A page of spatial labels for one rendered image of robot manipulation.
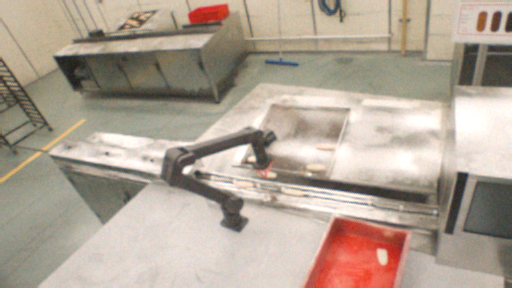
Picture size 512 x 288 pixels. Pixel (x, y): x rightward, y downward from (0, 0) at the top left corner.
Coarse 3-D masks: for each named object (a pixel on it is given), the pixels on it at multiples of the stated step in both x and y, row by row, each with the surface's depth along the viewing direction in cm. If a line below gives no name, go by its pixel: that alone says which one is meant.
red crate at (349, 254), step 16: (336, 240) 136; (352, 240) 135; (368, 240) 133; (336, 256) 130; (352, 256) 129; (368, 256) 128; (400, 256) 125; (320, 272) 126; (336, 272) 125; (352, 272) 123; (368, 272) 122; (384, 272) 121
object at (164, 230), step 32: (160, 192) 180; (128, 224) 164; (160, 224) 161; (192, 224) 157; (256, 224) 151; (288, 224) 148; (320, 224) 145; (96, 256) 151; (128, 256) 148; (160, 256) 145; (192, 256) 142; (224, 256) 140; (256, 256) 137; (288, 256) 134; (416, 256) 124
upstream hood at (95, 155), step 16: (64, 144) 224; (80, 144) 220; (96, 144) 216; (64, 160) 215; (80, 160) 205; (96, 160) 200; (112, 160) 196; (128, 160) 193; (144, 160) 190; (160, 160) 187; (144, 176) 186
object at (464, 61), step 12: (456, 48) 307; (468, 48) 237; (492, 48) 231; (504, 48) 228; (456, 60) 292; (468, 60) 243; (492, 60) 236; (504, 60) 232; (456, 72) 288; (468, 72) 248; (492, 72) 241; (504, 72) 238; (456, 84) 275; (468, 84) 254; (492, 84) 247; (504, 84) 243
